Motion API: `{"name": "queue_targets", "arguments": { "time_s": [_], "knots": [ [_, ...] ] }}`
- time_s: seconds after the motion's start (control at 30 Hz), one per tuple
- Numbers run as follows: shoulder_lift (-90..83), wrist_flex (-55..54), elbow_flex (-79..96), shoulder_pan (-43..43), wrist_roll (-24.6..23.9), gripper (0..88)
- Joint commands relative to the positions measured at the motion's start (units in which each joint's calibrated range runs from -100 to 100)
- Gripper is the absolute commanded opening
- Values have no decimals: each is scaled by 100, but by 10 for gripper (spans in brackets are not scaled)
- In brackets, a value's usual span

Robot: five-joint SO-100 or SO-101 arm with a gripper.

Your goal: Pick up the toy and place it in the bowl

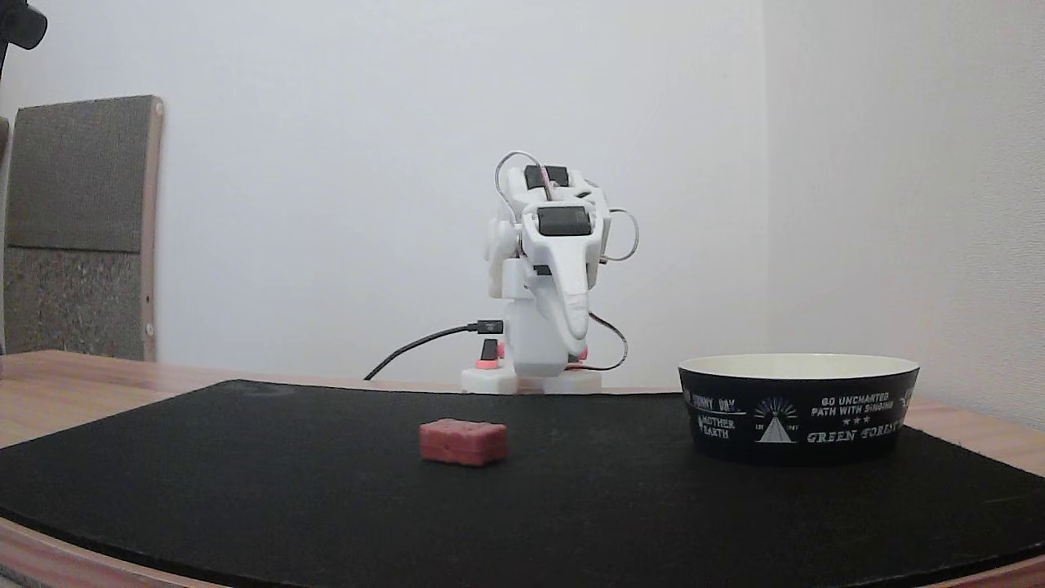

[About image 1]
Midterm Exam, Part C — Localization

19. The red toy block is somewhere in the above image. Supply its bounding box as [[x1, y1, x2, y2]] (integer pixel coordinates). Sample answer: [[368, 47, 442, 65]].
[[420, 419, 509, 467]]

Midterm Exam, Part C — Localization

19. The black bowl with white print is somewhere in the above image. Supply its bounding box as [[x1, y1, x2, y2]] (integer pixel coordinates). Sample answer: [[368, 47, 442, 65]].
[[678, 354, 921, 466]]

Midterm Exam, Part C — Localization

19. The black table mat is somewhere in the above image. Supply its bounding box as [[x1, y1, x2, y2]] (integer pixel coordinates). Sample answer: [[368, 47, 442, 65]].
[[0, 380, 1045, 588]]

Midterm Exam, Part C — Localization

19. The grey upholstered chair back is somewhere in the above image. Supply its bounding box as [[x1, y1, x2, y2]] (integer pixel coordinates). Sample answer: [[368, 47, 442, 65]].
[[0, 96, 164, 362]]

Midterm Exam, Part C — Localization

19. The red and black wire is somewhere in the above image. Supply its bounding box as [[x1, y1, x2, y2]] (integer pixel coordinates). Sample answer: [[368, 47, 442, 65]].
[[571, 312, 629, 373]]

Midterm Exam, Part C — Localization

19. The black usb cable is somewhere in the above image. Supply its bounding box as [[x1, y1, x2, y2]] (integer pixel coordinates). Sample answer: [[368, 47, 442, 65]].
[[364, 321, 504, 381]]

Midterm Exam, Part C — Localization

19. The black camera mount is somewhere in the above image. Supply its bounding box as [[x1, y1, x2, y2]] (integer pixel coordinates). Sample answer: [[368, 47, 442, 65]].
[[0, 0, 48, 79]]

